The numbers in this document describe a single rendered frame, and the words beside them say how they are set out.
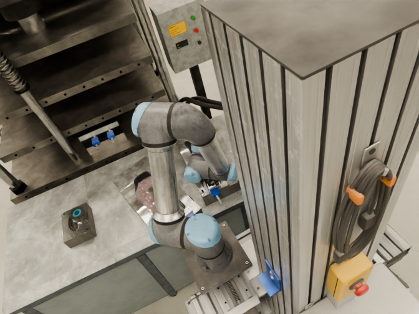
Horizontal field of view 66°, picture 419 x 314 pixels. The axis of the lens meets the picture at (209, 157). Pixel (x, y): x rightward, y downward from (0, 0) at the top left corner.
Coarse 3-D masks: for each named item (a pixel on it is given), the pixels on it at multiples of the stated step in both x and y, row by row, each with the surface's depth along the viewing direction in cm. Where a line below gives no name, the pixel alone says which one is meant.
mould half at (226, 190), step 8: (216, 136) 186; (176, 144) 199; (184, 144) 187; (224, 144) 184; (184, 152) 183; (224, 152) 182; (184, 160) 183; (232, 160) 178; (200, 184) 171; (224, 184) 167; (200, 192) 167; (224, 192) 170; (232, 192) 172; (208, 200) 169; (216, 200) 172
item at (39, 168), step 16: (160, 80) 263; (128, 112) 243; (128, 128) 230; (80, 144) 230; (128, 144) 219; (16, 160) 233; (32, 160) 229; (48, 160) 225; (64, 160) 222; (96, 160) 215; (112, 160) 218; (16, 176) 221; (32, 176) 218; (48, 176) 214; (64, 176) 212; (32, 192) 210
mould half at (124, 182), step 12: (132, 168) 186; (144, 168) 184; (120, 180) 182; (132, 180) 180; (120, 192) 176; (132, 192) 179; (180, 192) 172; (132, 204) 172; (192, 204) 167; (144, 216) 165
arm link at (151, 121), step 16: (144, 112) 99; (160, 112) 97; (144, 128) 99; (160, 128) 97; (144, 144) 102; (160, 144) 101; (160, 160) 104; (160, 176) 107; (160, 192) 109; (176, 192) 112; (160, 208) 112; (176, 208) 113; (160, 224) 113; (176, 224) 113; (160, 240) 116; (176, 240) 113
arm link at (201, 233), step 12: (192, 216) 113; (204, 216) 113; (192, 228) 110; (204, 228) 110; (216, 228) 110; (180, 240) 112; (192, 240) 108; (204, 240) 108; (216, 240) 111; (204, 252) 113; (216, 252) 115
